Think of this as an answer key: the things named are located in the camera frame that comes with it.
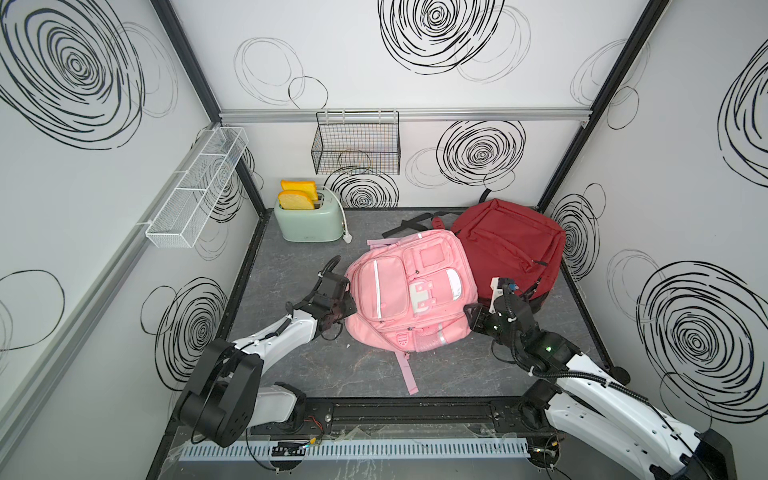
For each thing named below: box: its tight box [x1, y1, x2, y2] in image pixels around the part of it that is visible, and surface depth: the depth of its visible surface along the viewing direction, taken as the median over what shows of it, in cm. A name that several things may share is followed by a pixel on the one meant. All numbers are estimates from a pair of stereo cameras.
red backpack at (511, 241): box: [452, 199, 566, 311], surface depth 98 cm
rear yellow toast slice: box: [280, 179, 318, 201], surface depth 99 cm
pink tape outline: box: [343, 229, 479, 395], surface depth 88 cm
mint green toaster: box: [274, 191, 344, 243], surface depth 104 cm
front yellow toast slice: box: [278, 190, 315, 210], surface depth 98 cm
